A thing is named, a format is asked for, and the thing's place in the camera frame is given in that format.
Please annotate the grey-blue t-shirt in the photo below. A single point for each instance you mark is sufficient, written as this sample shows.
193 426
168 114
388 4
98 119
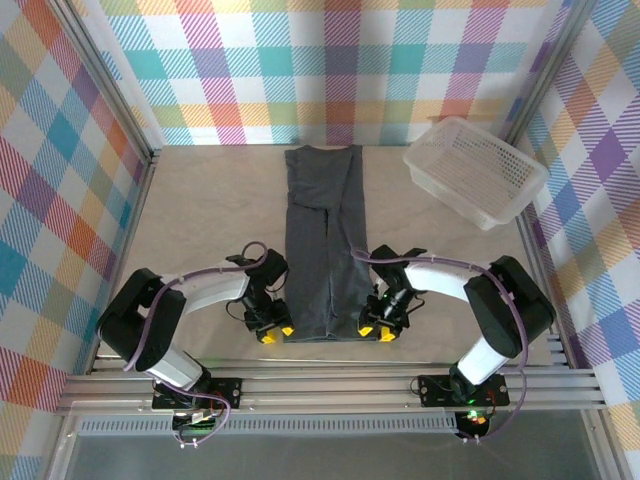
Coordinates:
310 225

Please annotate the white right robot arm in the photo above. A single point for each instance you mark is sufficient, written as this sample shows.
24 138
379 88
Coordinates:
435 280

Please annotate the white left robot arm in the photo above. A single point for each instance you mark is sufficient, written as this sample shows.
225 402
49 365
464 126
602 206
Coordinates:
215 292

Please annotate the grey metal sheet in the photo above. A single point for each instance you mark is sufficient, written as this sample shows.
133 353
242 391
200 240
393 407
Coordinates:
325 460

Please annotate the white perforated plastic basket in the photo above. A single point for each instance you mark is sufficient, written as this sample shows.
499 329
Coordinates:
480 170

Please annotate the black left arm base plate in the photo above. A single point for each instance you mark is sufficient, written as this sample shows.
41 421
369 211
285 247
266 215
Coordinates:
232 392

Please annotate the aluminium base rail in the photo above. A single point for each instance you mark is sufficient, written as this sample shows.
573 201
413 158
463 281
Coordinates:
325 387

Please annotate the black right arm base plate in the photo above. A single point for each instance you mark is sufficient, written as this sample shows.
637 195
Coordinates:
435 390

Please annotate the aluminium left side rail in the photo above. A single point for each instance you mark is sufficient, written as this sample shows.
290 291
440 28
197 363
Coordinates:
135 215

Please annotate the aluminium right frame post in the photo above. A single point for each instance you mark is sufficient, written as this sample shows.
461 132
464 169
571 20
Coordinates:
545 75

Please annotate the aluminium frame post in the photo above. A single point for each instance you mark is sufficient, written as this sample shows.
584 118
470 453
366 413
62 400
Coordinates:
545 75
100 70

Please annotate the aluminium left frame post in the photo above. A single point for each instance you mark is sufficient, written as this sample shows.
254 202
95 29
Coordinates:
100 70

